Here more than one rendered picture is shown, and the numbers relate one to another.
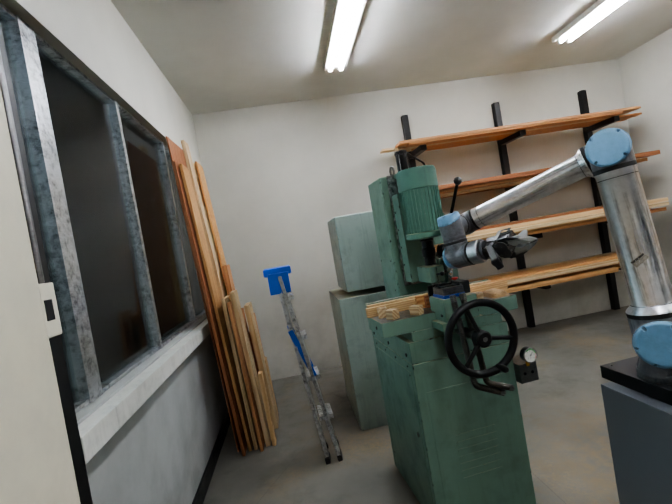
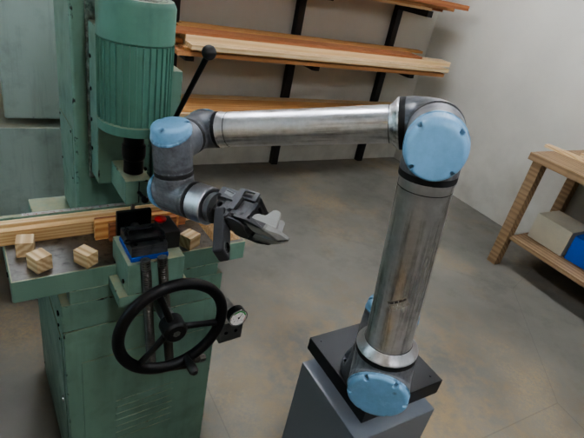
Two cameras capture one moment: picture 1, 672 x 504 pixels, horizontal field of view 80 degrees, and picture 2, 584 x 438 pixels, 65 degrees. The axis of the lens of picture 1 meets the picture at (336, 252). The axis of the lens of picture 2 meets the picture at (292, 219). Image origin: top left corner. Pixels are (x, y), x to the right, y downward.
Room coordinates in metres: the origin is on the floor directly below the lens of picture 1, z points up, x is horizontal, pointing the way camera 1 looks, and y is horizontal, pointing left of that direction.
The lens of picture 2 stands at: (0.61, -0.27, 1.63)
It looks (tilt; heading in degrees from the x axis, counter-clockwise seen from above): 29 degrees down; 332
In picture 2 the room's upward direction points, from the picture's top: 12 degrees clockwise
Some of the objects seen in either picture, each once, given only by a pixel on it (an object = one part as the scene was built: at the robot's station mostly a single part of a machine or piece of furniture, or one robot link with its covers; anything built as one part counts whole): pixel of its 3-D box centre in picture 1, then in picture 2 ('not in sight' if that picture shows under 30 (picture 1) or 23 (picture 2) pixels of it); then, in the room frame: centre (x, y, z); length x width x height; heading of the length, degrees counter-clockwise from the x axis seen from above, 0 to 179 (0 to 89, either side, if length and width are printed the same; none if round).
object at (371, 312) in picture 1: (438, 298); (136, 219); (1.79, -0.42, 0.92); 0.68 x 0.02 x 0.04; 101
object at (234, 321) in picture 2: (528, 356); (235, 316); (1.63, -0.70, 0.65); 0.06 x 0.04 x 0.08; 101
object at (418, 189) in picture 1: (420, 203); (136, 66); (1.79, -0.41, 1.35); 0.18 x 0.18 x 0.31
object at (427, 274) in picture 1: (431, 274); (131, 183); (1.81, -0.41, 1.03); 0.14 x 0.07 x 0.09; 11
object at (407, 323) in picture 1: (445, 313); (137, 256); (1.68, -0.41, 0.87); 0.61 x 0.30 x 0.06; 101
